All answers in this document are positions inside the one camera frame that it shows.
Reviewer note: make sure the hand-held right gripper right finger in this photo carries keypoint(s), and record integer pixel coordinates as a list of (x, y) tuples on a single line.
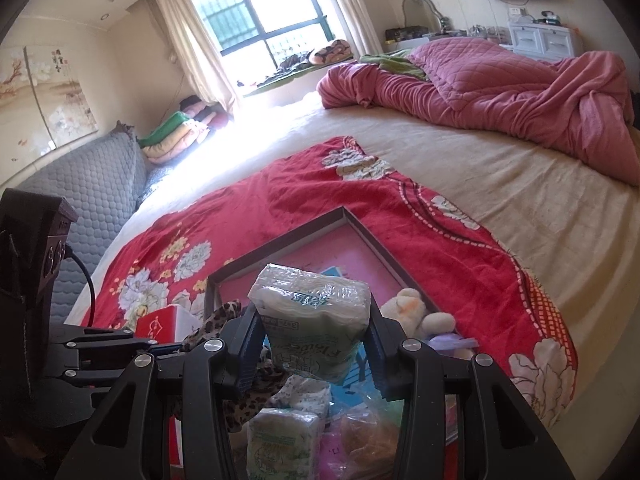
[(378, 362)]

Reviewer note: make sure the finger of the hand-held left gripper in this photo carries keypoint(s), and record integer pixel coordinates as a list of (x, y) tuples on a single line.
[(95, 372), (110, 338)]

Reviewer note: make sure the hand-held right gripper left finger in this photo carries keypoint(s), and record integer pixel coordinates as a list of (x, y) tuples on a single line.
[(247, 357)]

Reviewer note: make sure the leopard print cloth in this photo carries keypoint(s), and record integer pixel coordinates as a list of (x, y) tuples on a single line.
[(255, 402)]

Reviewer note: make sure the red tissue pack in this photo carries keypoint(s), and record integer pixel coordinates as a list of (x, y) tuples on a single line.
[(162, 322)]

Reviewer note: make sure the cream plush bear purple dress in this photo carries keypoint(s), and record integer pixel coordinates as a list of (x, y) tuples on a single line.
[(410, 310)]

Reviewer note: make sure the green printed tissue packet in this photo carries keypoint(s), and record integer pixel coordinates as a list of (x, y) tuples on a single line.
[(282, 445), (310, 320)]

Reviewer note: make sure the plastic bag with bread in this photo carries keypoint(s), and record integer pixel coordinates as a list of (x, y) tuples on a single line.
[(367, 440)]

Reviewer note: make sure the shallow box with pink lining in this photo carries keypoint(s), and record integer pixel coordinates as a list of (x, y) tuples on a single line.
[(360, 260)]

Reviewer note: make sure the grey quilted headboard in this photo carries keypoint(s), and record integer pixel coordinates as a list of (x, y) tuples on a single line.
[(85, 195)]

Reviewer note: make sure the red floral blanket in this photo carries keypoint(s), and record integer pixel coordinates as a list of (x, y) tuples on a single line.
[(300, 190)]

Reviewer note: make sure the stack of folded blankets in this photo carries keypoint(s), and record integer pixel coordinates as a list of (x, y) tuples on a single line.
[(175, 135)]

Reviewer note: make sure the bed with beige sheet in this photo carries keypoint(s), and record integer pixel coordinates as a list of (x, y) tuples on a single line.
[(525, 200)]

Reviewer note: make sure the pink quilt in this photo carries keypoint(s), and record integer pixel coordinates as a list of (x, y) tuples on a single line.
[(500, 95)]

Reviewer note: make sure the green cloth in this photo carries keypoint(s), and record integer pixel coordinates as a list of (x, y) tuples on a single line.
[(390, 62)]

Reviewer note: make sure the cream curtain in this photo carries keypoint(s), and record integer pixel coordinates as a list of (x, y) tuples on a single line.
[(350, 5), (195, 40)]

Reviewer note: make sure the patterned pillow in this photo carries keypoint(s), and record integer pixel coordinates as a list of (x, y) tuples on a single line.
[(330, 51)]

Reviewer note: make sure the window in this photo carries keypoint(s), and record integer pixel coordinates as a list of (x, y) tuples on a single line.
[(260, 10)]

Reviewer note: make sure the vanity mirror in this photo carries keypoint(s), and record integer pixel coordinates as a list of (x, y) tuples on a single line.
[(425, 10)]

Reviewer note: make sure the white drawer cabinet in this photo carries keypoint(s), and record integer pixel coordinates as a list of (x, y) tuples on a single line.
[(545, 35)]

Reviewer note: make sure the blossom wall painting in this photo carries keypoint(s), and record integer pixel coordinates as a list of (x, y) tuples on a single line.
[(45, 95)]

